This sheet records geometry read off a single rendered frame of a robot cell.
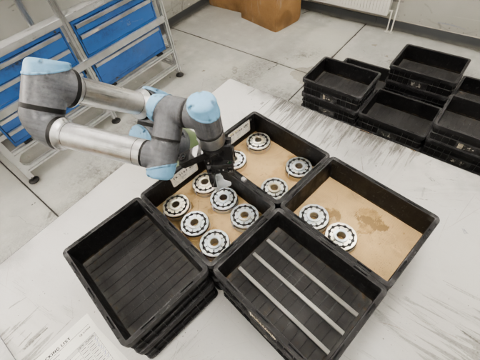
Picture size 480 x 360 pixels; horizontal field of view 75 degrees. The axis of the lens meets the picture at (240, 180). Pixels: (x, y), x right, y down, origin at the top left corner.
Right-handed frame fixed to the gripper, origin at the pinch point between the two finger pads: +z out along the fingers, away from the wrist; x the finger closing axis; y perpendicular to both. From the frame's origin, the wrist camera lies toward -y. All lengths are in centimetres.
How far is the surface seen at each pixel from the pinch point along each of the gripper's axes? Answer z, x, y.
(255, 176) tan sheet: 18.2, 13.7, 11.9
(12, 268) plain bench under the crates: 28, -18, -86
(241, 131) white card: 13.7, 34.5, 6.4
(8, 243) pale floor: 101, 25, -163
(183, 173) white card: 11.6, 12.2, -15.7
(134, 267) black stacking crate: 15.5, -22.9, -29.6
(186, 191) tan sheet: 17.7, 7.8, -15.6
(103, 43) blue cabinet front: 48, 167, -106
